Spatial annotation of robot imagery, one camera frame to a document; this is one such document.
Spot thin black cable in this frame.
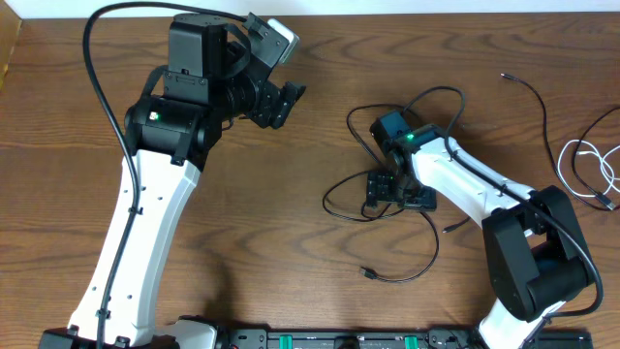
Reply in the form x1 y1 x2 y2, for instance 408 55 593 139
500 72 620 212

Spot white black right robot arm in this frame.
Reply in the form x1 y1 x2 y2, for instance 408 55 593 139
370 111 602 348

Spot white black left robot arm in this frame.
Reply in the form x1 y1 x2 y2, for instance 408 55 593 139
40 9 304 348

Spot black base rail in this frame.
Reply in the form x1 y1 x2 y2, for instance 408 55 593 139
154 313 595 349

